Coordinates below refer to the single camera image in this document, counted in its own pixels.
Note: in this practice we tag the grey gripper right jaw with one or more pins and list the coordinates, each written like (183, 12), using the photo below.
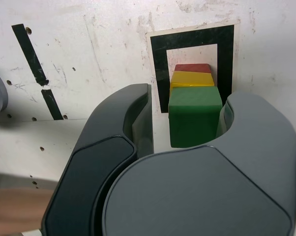
(199, 196)

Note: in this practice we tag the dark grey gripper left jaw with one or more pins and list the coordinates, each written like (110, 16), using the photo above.
(89, 184)

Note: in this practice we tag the green cube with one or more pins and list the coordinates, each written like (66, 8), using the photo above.
(193, 118)

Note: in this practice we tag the yellow cube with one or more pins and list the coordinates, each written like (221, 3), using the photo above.
(192, 79)

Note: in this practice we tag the red cube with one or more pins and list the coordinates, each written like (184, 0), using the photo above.
(192, 68)

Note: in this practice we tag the person's forearm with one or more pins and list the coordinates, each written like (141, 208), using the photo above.
(15, 209)

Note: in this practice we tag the black tape square outline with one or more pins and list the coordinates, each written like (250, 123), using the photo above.
(160, 61)

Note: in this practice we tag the black tape strip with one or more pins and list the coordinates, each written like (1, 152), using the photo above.
(27, 49)

